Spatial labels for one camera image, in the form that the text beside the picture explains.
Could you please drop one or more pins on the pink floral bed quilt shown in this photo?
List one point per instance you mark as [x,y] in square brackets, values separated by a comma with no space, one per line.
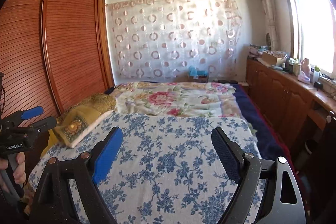
[207,100]

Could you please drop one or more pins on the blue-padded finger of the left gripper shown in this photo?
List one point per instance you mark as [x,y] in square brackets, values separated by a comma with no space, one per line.
[24,115]

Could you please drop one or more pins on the pink bottle on sideboard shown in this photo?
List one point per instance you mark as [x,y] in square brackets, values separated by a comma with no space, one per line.
[304,75]

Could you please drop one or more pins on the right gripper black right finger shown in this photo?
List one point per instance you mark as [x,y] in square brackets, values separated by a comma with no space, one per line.
[281,201]

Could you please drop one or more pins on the brown wooden sideboard cabinet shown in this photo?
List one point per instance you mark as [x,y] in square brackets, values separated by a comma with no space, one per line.
[295,111]

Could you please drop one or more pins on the navy blue blanket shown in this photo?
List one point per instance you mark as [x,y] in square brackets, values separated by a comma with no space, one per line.
[268,142]

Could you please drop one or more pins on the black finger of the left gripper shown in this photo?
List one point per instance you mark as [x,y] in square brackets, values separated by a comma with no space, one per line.
[43,125]

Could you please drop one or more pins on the blue item at bedhead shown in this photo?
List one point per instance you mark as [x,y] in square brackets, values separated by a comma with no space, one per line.
[197,76]

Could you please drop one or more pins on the white circle-patterned curtain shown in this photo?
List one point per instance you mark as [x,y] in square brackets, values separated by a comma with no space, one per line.
[161,40]

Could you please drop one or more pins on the left hand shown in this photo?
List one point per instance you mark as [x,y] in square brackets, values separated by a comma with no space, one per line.
[19,172]

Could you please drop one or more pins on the tied beige window curtain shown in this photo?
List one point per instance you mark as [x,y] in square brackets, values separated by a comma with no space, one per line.
[270,13]

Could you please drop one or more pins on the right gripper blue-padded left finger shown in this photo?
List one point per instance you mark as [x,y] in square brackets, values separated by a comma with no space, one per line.
[53,202]

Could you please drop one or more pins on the white blue floral sheet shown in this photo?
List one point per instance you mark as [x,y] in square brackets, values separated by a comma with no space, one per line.
[166,171]

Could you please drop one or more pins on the brown wooden wardrobe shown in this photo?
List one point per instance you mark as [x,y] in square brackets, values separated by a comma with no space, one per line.
[54,53]

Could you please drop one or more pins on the cardboard box on sideboard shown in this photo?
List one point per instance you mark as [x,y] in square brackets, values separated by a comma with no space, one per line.
[274,57]

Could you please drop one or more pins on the mustard gold patterned garment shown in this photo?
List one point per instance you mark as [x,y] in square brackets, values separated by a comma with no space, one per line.
[77,122]

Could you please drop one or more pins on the window with wooden frame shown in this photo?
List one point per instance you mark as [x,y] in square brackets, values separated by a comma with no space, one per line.
[314,33]

